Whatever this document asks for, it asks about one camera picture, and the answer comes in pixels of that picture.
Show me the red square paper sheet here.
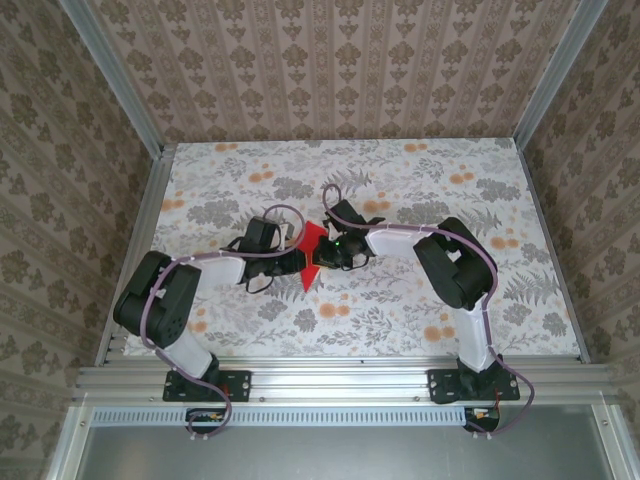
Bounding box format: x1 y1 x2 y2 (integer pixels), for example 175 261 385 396
294 221 329 293

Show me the grey metal sheet panel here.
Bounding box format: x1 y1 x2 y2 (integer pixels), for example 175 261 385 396
47 404 631 480

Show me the floral patterned table cover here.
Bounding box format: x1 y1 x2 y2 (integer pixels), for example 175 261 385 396
122 139 584 359

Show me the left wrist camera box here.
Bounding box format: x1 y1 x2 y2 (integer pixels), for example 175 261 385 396
247 215 294 252

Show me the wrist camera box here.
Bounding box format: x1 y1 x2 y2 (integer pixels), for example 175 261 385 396
247 215 294 252
326 199 367 234

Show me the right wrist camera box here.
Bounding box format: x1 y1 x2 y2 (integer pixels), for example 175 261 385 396
326 199 367 234

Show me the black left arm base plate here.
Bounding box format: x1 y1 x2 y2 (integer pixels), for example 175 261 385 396
163 368 251 403

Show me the long aluminium base rail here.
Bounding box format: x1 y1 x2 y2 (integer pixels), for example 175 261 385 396
74 363 619 404

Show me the aluminium side rail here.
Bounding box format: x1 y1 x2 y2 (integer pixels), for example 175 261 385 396
94 144 177 366
516 142 592 364

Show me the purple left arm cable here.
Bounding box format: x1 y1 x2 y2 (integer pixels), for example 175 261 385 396
139 203 307 444

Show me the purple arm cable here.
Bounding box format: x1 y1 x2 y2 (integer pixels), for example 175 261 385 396
322 183 535 441
139 203 307 444

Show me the grey slotted cable duct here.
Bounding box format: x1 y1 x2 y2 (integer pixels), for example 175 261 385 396
92 405 469 427

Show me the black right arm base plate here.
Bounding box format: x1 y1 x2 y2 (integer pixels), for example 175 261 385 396
428 368 521 404

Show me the black connector box with wires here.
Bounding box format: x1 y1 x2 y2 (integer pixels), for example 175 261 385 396
463 406 502 434
185 407 230 435

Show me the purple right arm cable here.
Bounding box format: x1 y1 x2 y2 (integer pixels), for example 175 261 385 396
322 183 535 441

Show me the aluminium corner post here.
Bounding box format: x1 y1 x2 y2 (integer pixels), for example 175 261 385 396
513 0 614 147
59 0 167 160

